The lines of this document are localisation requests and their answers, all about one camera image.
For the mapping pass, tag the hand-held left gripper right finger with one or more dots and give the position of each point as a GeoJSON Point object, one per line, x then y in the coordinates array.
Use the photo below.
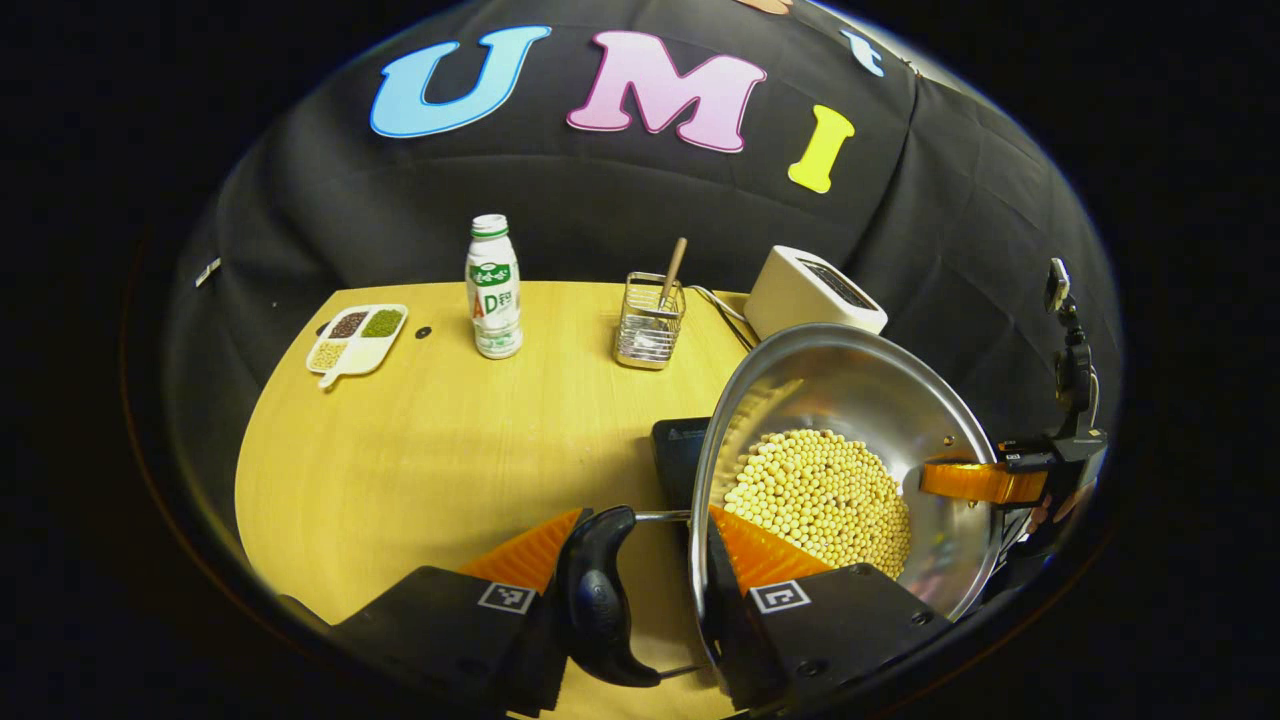
{"type": "Point", "coordinates": [728, 630]}

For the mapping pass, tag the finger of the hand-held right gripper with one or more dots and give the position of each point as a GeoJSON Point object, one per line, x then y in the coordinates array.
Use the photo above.
{"type": "Point", "coordinates": [980, 482]}

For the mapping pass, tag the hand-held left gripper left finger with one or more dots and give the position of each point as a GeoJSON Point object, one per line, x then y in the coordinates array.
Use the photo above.
{"type": "Point", "coordinates": [450, 630]}

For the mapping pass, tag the stainless steel pot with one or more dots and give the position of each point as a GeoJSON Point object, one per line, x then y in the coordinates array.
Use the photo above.
{"type": "Point", "coordinates": [850, 390]}

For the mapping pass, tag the pile of soybeans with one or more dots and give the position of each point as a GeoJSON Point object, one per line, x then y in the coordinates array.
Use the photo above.
{"type": "Point", "coordinates": [820, 500]}

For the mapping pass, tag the black induction cooktop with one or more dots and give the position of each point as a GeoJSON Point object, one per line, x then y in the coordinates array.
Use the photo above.
{"type": "Point", "coordinates": [680, 455]}

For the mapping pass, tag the white toaster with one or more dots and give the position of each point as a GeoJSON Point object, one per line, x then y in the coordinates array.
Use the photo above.
{"type": "Point", "coordinates": [790, 295]}

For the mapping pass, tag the white divided bean plate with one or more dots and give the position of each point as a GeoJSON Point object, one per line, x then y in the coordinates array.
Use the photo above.
{"type": "Point", "coordinates": [360, 350]}

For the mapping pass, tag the white green-label drink bottle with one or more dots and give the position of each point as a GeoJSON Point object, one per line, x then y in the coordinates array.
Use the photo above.
{"type": "Point", "coordinates": [494, 310]}

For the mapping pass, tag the wooden stick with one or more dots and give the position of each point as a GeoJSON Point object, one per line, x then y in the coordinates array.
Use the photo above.
{"type": "Point", "coordinates": [675, 265]}

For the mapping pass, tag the black backdrop cloth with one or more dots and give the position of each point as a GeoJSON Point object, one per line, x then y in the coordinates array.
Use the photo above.
{"type": "Point", "coordinates": [600, 220]}

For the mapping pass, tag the small white tag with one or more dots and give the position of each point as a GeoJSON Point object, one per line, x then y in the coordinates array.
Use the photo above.
{"type": "Point", "coordinates": [207, 271]}

